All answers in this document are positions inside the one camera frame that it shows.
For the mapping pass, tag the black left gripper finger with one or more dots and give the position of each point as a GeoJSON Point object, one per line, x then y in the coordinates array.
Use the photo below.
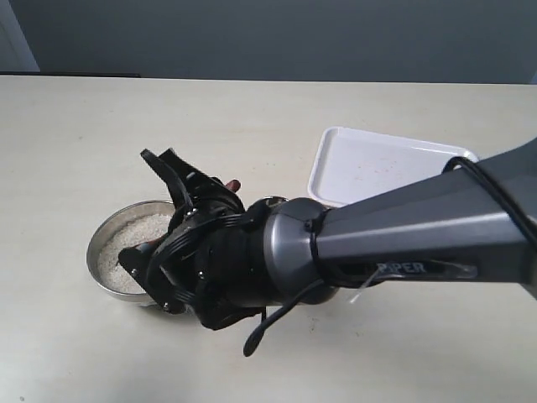
{"type": "Point", "coordinates": [136, 262]}

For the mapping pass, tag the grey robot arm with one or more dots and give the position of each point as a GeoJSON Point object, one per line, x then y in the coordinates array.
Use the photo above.
{"type": "Point", "coordinates": [472, 222]}

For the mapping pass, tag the steel cup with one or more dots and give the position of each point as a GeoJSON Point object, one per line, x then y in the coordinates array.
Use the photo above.
{"type": "Point", "coordinates": [273, 201]}

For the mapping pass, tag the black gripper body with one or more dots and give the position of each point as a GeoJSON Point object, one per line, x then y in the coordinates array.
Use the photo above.
{"type": "Point", "coordinates": [211, 258]}

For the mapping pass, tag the white plastic tray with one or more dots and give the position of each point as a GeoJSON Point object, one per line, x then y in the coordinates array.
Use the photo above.
{"type": "Point", "coordinates": [352, 165]}

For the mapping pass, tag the dark red wooden spoon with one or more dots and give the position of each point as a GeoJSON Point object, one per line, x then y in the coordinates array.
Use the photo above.
{"type": "Point", "coordinates": [233, 185]}

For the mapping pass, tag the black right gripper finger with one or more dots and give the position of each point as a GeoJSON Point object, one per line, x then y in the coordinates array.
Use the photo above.
{"type": "Point", "coordinates": [184, 182]}

